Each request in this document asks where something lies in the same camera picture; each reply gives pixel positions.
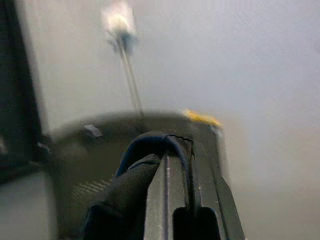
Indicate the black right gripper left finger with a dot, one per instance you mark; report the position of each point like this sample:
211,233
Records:
130,195

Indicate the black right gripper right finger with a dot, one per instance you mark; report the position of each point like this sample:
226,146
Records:
215,197

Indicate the dark tinted washer lid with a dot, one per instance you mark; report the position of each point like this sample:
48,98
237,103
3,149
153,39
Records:
100,155

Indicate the yellow lid sticker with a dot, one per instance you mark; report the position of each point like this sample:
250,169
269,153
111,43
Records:
202,117

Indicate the dark vertical frame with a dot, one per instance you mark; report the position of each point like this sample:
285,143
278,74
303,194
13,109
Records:
15,87

